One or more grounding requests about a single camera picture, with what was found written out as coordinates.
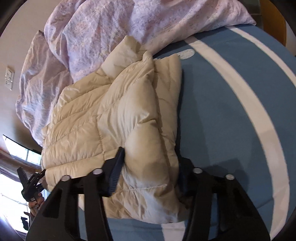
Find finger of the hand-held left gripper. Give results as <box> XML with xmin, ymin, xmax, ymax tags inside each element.
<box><xmin>30</xmin><ymin>169</ymin><xmax>47</xmax><ymax>184</ymax></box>

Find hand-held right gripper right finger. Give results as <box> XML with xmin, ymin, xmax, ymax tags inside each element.
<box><xmin>179</xmin><ymin>157</ymin><xmax>271</xmax><ymax>241</ymax></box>

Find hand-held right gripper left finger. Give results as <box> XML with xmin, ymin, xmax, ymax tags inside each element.
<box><xmin>25</xmin><ymin>146</ymin><xmax>126</xmax><ymax>241</ymax></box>

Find cream puffer jacket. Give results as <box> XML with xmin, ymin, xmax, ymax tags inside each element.
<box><xmin>41</xmin><ymin>35</ymin><xmax>188</xmax><ymax>225</ymax></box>

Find person's left hand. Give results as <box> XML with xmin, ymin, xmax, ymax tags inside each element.
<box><xmin>28</xmin><ymin>193</ymin><xmax>46</xmax><ymax>219</ymax></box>

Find bed with blue striped sheet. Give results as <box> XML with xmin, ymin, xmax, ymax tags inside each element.
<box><xmin>77</xmin><ymin>23</ymin><xmax>296</xmax><ymax>241</ymax></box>

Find pink floral pillow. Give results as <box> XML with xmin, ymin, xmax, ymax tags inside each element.
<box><xmin>15</xmin><ymin>30</ymin><xmax>74</xmax><ymax>145</ymax></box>

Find pink floral duvet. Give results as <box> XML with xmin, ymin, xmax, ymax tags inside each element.
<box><xmin>43</xmin><ymin>0</ymin><xmax>257</xmax><ymax>79</ymax></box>

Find window with dark frame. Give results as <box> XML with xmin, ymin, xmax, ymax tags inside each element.
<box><xmin>0</xmin><ymin>134</ymin><xmax>48</xmax><ymax>233</ymax></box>

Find white wall switch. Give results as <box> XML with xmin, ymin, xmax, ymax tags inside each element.
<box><xmin>4</xmin><ymin>67</ymin><xmax>15</xmax><ymax>91</ymax></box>

